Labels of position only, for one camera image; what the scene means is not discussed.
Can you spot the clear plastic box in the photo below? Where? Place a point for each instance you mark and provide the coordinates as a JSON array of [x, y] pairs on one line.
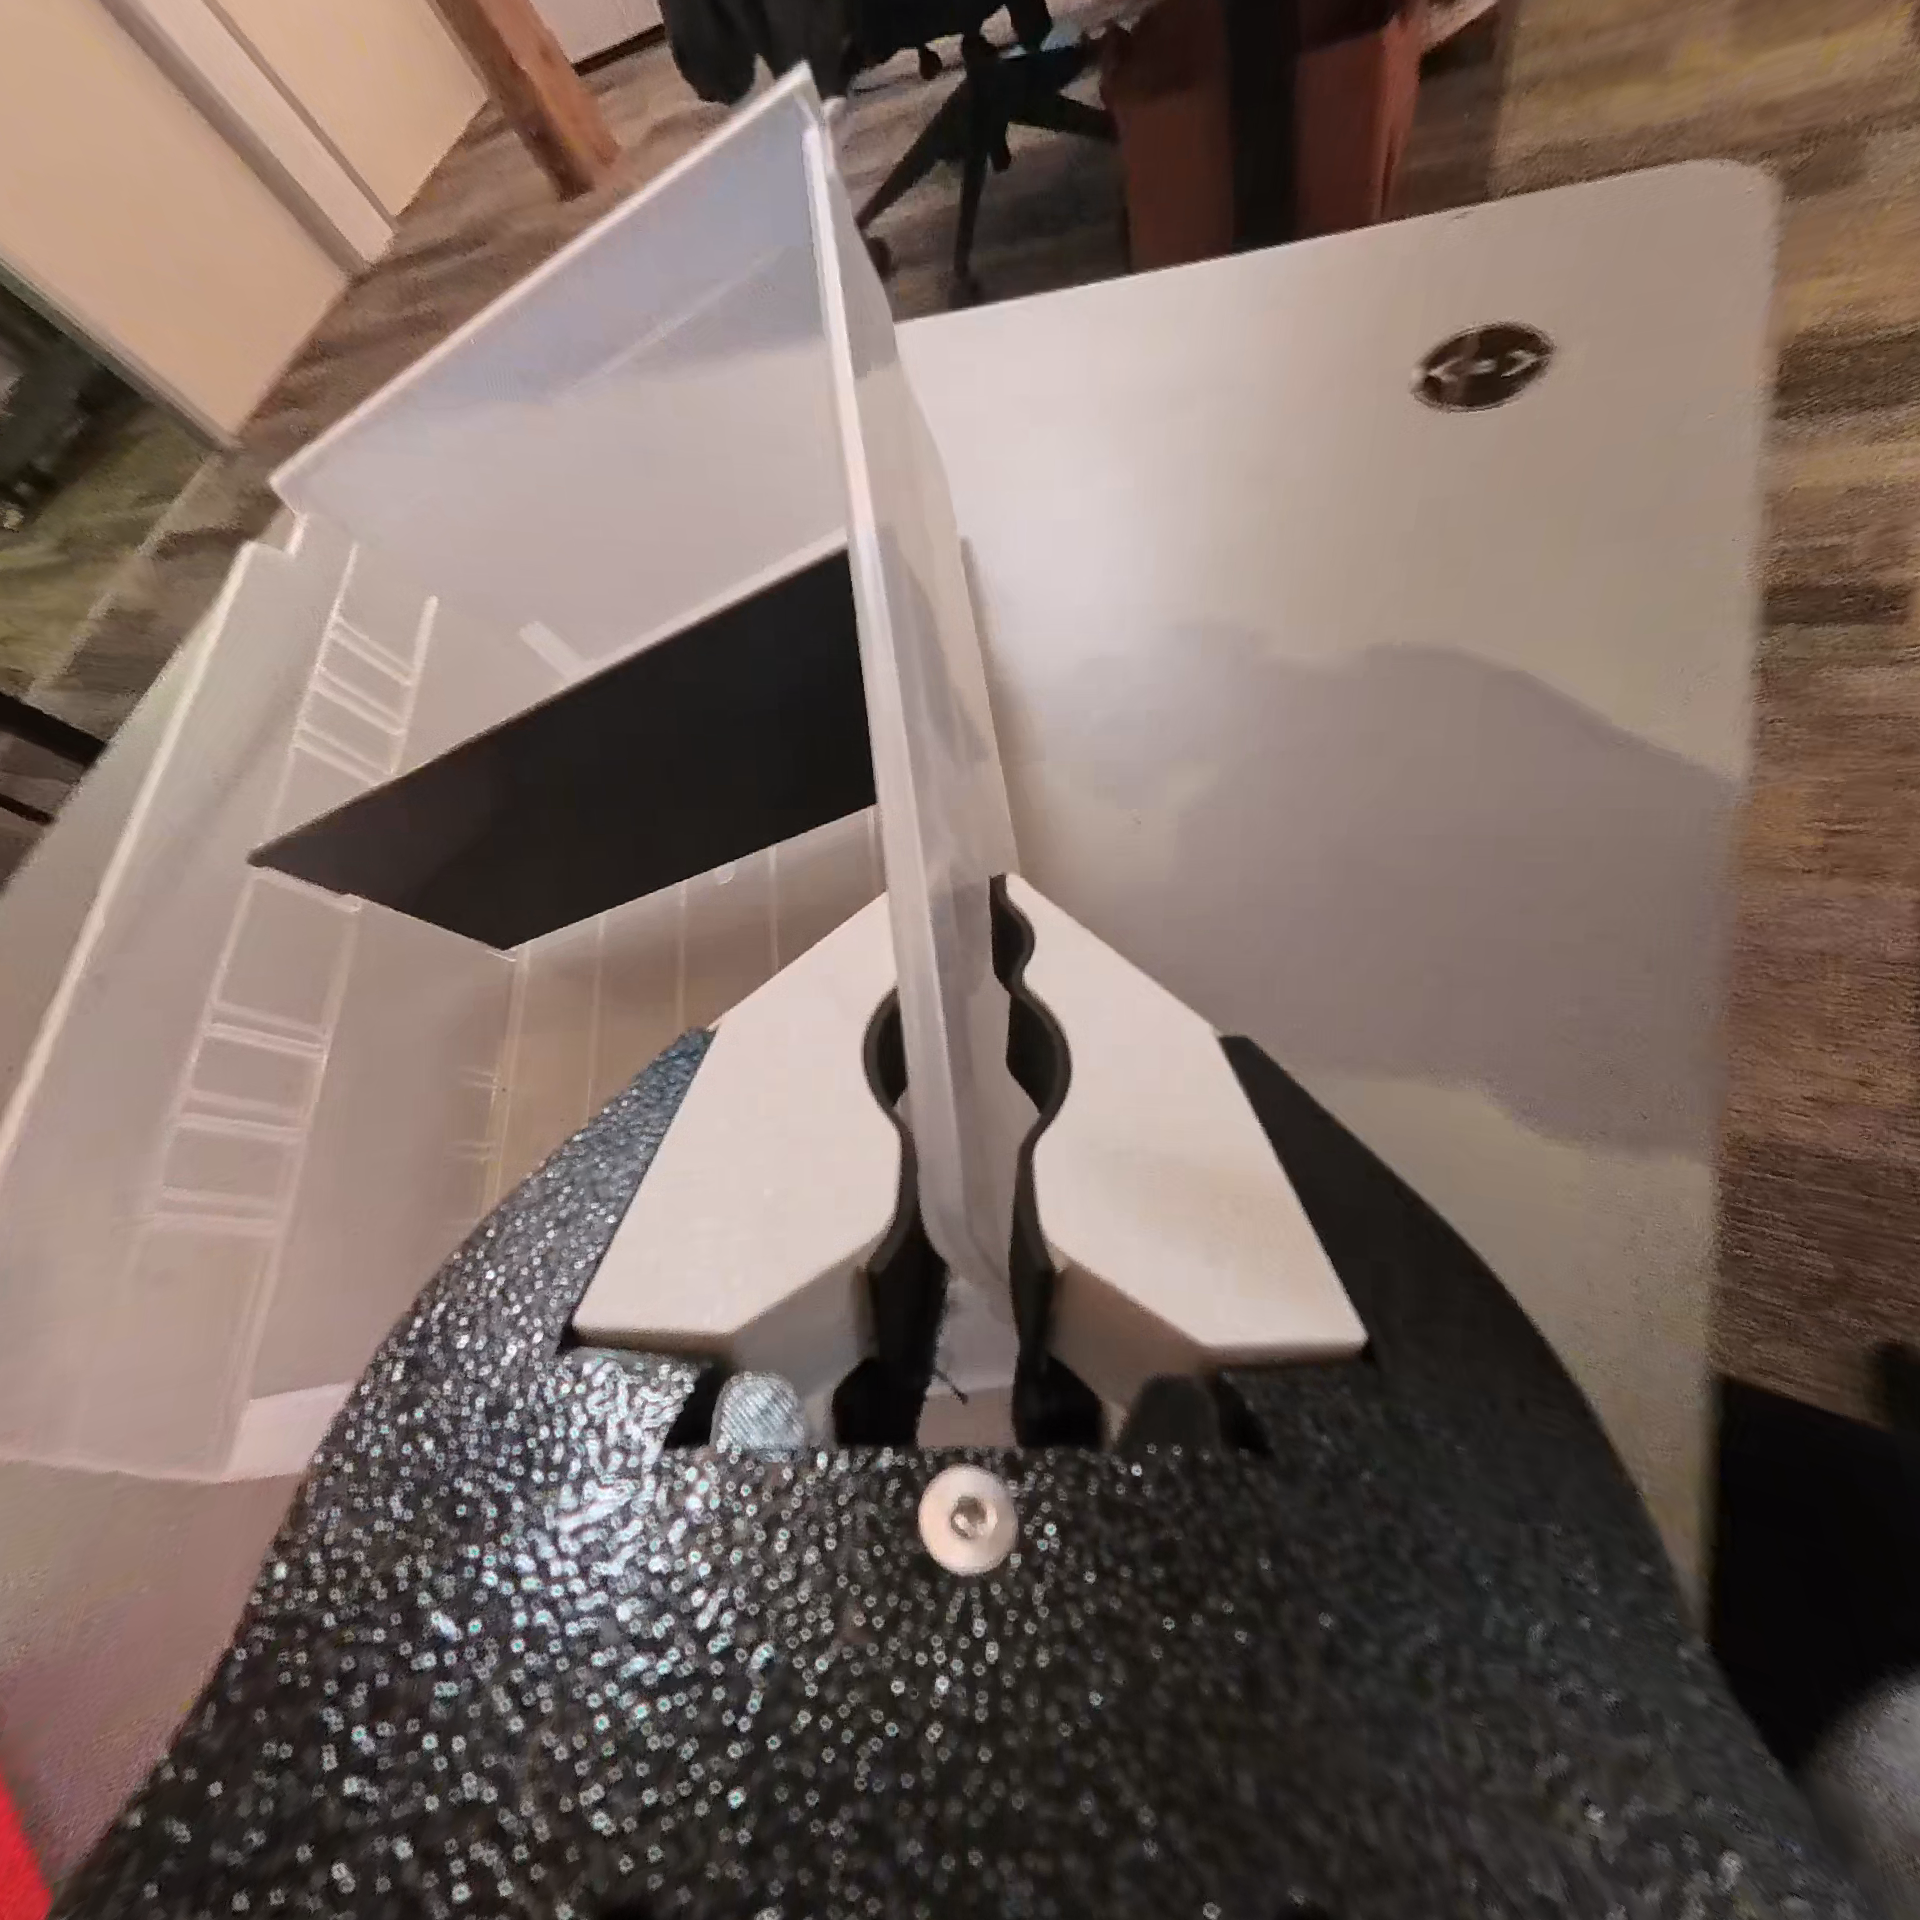
[[600, 420]]

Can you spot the wooden post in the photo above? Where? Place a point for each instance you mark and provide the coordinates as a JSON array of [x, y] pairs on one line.
[[539, 76]]

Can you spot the black office chair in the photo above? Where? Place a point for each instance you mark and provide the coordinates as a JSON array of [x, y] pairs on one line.
[[973, 135]]

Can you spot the white double door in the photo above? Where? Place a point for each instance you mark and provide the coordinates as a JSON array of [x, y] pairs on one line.
[[181, 148]]

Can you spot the round desk grommet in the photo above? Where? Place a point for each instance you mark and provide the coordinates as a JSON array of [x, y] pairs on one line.
[[1481, 368]]

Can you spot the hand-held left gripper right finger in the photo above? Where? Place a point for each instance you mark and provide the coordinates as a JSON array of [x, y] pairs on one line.
[[1171, 1200]]

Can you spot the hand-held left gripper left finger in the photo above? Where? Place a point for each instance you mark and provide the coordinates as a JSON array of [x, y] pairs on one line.
[[750, 1185]]

